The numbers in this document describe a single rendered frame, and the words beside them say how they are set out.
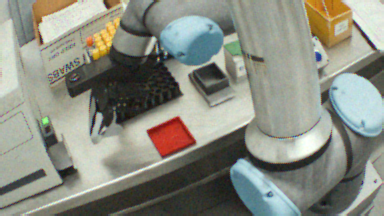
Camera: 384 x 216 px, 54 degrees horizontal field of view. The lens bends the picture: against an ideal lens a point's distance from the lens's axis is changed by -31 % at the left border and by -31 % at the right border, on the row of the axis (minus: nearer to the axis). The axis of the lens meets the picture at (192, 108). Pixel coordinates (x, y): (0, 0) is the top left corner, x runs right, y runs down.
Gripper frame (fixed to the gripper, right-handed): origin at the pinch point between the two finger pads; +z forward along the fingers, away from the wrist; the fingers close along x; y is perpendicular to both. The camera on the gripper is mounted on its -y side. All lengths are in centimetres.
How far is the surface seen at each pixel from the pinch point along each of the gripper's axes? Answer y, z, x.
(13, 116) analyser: -22.7, -9.1, -4.3
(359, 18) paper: 73, -38, 5
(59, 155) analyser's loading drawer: -7.6, 5.1, 0.1
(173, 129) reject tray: 16.1, -4.1, -2.4
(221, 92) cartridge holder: 25.2, -10.8, -0.1
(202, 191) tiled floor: 75, 63, 36
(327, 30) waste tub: 51, -31, 0
